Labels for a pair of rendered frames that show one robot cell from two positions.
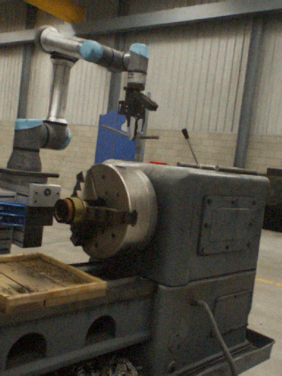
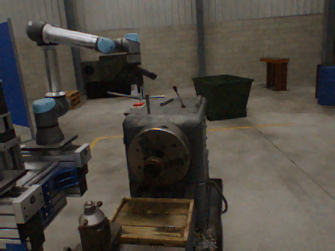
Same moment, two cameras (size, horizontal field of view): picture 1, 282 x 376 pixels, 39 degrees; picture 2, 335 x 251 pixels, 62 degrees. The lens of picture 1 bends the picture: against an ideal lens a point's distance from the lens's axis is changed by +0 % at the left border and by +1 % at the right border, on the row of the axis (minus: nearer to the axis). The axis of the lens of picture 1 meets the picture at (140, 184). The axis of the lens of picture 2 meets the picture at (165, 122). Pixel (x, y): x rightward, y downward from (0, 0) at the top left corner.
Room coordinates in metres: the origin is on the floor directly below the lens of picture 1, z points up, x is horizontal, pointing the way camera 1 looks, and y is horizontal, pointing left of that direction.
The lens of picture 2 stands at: (0.19, 0.81, 1.62)
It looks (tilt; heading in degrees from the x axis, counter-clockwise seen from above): 15 degrees down; 326
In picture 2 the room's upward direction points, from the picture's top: 4 degrees counter-clockwise
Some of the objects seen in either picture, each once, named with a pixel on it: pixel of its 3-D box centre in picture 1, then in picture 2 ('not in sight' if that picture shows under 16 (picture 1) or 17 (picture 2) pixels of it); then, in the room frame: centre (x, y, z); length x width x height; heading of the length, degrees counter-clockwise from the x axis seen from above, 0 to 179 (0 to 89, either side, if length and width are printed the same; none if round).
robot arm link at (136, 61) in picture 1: (138, 60); (131, 44); (1.58, 0.06, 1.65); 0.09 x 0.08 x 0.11; 50
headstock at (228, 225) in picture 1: (181, 214); (170, 134); (1.64, -0.18, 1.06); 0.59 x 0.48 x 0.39; 134
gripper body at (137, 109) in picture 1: (132, 101); (134, 74); (1.58, 0.07, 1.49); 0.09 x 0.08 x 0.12; 45
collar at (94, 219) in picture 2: not in sight; (91, 215); (0.97, 0.60, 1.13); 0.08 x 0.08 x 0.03
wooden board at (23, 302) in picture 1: (27, 277); (150, 219); (1.15, 0.29, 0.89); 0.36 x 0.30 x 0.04; 44
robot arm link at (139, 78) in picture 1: (136, 80); (134, 59); (1.58, 0.06, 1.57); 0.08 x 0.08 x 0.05
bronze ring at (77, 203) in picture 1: (72, 211); (153, 166); (1.24, 0.20, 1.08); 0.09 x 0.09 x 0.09; 45
